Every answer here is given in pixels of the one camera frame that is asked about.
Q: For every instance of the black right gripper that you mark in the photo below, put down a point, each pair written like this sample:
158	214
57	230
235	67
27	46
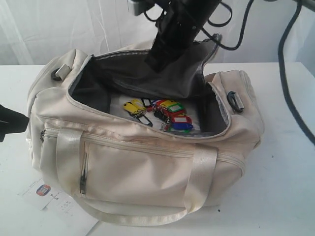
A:
177	30

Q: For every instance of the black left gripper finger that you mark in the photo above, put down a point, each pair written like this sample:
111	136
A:
11	122

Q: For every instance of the colourful key tag bunch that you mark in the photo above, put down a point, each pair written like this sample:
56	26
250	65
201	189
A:
171	114

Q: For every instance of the cream fabric duffel bag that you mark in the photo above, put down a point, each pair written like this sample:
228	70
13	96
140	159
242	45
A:
124	172

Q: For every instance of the white paper hang tag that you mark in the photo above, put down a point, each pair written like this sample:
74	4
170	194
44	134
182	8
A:
40	195

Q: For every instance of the white backdrop curtain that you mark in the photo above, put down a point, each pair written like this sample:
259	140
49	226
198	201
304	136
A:
35	31

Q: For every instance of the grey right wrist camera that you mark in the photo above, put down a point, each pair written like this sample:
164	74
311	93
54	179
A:
138	7

